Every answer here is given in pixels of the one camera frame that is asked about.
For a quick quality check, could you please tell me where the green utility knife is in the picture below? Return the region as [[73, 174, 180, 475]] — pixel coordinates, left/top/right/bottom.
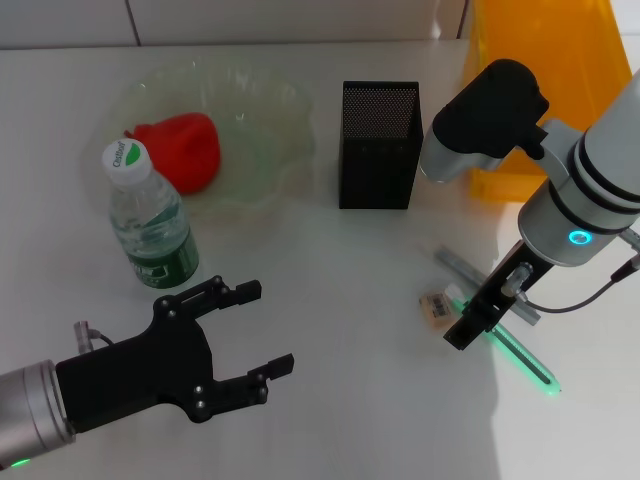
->
[[449, 294, 561, 399]]

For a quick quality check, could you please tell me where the yellow plastic bin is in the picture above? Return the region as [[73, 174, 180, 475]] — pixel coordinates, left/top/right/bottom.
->
[[459, 0, 632, 204]]

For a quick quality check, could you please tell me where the grey glitter pen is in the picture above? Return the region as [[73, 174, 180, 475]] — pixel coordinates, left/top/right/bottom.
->
[[433, 248, 541, 326]]

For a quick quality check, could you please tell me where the beige eraser with barcode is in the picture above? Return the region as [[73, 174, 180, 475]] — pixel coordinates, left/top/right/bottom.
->
[[418, 289, 459, 330]]

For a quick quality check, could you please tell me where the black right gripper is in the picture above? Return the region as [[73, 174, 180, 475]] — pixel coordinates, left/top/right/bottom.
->
[[443, 239, 556, 351]]

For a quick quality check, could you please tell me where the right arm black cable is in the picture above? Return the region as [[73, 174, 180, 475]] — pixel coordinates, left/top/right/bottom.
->
[[503, 229, 640, 314]]

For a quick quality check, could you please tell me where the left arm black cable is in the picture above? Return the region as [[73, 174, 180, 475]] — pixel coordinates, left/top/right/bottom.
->
[[73, 321, 115, 354]]

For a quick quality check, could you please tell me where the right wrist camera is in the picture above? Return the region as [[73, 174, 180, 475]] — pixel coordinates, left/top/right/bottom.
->
[[418, 58, 571, 186]]

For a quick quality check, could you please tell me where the red orange fruit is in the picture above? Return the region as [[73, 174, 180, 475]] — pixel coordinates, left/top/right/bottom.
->
[[123, 112, 222, 195]]

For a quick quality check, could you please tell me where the green glass fruit plate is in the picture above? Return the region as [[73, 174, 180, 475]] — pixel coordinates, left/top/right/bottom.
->
[[79, 54, 316, 214]]

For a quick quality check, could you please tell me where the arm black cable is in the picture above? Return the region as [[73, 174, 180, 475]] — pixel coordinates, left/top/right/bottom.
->
[[503, 229, 640, 314], [73, 321, 115, 354]]

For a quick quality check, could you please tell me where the black mesh pen holder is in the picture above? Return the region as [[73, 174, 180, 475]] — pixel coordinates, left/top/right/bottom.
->
[[338, 79, 425, 210]]

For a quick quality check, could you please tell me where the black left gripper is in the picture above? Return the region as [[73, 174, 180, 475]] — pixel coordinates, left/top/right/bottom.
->
[[54, 274, 295, 434]]

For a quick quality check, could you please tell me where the clear green-label water bottle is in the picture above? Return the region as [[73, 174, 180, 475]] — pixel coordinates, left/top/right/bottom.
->
[[101, 139, 200, 291]]

